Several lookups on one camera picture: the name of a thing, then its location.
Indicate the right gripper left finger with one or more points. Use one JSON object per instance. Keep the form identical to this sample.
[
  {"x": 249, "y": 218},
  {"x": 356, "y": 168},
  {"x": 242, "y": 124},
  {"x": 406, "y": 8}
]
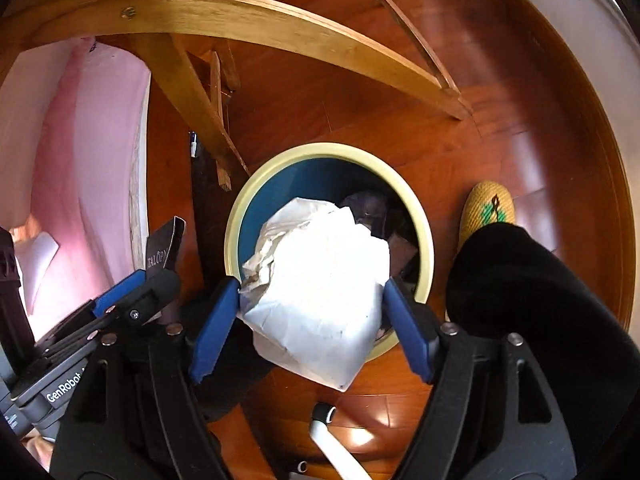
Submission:
[{"x": 215, "y": 330}]

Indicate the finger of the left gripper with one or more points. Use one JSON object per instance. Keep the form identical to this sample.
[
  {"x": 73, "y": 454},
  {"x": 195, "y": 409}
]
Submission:
[
  {"x": 115, "y": 292},
  {"x": 136, "y": 308}
]

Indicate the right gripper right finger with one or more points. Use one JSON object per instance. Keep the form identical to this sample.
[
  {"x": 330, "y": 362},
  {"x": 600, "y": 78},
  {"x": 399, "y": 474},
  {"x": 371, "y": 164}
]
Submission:
[{"x": 416, "y": 327}]

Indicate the white paper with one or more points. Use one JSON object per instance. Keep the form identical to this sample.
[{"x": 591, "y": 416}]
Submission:
[{"x": 312, "y": 292}]

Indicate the person left hand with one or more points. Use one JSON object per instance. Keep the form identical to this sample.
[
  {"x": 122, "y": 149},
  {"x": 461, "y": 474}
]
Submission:
[{"x": 39, "y": 448}]

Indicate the white chair leg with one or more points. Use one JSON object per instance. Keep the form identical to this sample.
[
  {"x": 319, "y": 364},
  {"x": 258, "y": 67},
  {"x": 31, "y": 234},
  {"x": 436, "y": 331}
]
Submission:
[{"x": 345, "y": 464}]

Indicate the purple plastic bag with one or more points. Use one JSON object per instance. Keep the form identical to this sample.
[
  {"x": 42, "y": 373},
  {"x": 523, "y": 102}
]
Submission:
[{"x": 386, "y": 217}]

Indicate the blue bin with cream rim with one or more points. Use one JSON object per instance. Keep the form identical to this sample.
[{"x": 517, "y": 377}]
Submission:
[{"x": 320, "y": 171}]

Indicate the yellow woven slipper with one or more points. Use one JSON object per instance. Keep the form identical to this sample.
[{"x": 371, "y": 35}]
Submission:
[{"x": 488, "y": 202}]

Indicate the pink bed sheet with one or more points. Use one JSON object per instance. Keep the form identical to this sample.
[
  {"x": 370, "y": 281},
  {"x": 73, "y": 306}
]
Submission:
[{"x": 73, "y": 172}]

